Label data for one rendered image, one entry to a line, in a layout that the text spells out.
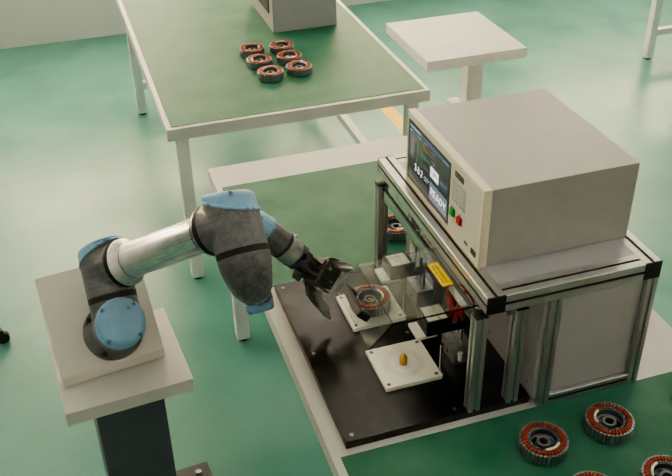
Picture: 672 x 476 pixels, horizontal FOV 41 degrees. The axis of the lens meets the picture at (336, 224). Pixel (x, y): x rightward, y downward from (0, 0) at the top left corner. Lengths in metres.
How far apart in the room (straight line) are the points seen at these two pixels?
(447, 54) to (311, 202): 0.65
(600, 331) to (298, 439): 1.33
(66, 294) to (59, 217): 2.17
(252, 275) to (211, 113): 1.81
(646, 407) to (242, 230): 1.08
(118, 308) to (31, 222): 2.43
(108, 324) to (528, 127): 1.10
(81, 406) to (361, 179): 1.30
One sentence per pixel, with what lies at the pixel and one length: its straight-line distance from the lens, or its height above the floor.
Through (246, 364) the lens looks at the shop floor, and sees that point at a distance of 3.50.
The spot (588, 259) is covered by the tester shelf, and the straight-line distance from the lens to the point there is 2.15.
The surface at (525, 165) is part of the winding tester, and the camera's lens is 2.07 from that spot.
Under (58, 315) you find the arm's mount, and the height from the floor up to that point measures 0.89.
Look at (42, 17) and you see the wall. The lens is 6.66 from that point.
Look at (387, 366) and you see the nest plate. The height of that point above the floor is 0.78.
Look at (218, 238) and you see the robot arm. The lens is 1.91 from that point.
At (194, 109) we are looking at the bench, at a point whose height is 0.75.
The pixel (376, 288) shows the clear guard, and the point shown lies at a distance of 2.07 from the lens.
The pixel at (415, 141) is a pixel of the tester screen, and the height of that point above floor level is 1.25.
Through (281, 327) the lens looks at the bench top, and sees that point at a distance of 2.47.
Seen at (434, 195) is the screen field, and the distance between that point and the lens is 2.23.
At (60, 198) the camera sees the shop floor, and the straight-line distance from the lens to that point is 4.71.
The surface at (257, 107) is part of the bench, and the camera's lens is 3.66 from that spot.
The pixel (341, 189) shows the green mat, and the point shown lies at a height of 0.75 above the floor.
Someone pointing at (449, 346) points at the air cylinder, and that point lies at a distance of 2.32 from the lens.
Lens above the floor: 2.31
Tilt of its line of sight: 33 degrees down
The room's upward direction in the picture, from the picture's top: 1 degrees counter-clockwise
